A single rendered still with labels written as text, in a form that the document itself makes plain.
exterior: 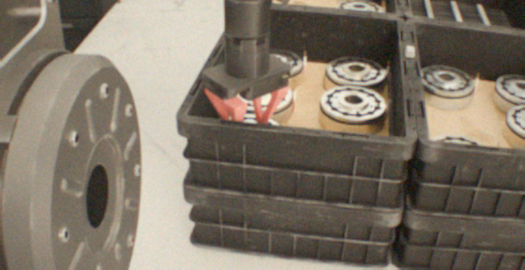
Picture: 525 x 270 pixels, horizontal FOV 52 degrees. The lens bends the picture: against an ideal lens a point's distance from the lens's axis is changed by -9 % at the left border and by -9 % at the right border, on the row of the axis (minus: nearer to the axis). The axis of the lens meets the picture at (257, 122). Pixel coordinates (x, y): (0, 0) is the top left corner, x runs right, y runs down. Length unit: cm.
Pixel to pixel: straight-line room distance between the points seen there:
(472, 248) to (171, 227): 45
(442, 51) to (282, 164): 44
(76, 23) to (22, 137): 214
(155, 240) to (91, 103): 64
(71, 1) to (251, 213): 170
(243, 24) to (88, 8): 168
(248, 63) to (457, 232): 35
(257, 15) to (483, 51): 50
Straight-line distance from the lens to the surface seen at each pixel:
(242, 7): 69
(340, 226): 79
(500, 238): 82
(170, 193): 97
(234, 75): 74
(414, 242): 81
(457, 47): 106
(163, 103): 121
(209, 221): 82
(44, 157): 23
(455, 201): 76
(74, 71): 26
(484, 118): 98
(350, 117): 85
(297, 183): 75
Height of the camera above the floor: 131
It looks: 33 degrees down
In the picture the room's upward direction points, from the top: straight up
